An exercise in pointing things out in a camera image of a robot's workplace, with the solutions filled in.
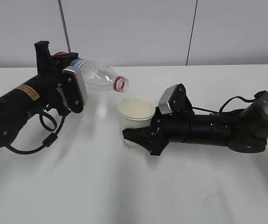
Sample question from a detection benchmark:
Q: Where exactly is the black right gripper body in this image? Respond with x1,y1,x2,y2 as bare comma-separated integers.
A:
148,106,195,156

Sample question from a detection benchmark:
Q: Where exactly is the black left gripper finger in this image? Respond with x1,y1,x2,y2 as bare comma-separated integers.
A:
34,41,54,77
52,52,78,70

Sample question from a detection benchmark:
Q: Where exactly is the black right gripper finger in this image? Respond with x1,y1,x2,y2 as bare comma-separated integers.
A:
122,126,152,152

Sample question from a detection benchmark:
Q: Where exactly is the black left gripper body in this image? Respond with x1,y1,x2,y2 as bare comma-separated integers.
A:
39,60,73,116

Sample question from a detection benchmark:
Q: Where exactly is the white paper cup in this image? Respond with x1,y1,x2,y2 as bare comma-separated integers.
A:
117,97,155,133

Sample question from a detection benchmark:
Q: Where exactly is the clear water bottle red label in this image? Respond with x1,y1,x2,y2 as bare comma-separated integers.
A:
70,57,129,92

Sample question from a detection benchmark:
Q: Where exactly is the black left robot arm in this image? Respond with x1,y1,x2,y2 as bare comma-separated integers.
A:
0,41,87,155

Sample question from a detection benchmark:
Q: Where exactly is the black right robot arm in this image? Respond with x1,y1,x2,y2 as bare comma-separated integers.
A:
122,84,268,156

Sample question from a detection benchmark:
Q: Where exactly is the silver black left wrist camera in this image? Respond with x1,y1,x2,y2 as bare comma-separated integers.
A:
62,66,87,113

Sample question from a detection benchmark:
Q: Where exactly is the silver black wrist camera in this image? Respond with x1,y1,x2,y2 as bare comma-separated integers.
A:
158,84,192,115
62,66,87,113

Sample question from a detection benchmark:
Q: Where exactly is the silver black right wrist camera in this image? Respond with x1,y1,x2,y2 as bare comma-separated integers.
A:
158,84,192,115

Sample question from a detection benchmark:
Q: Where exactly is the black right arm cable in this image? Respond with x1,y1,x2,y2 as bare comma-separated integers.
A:
191,92,265,116

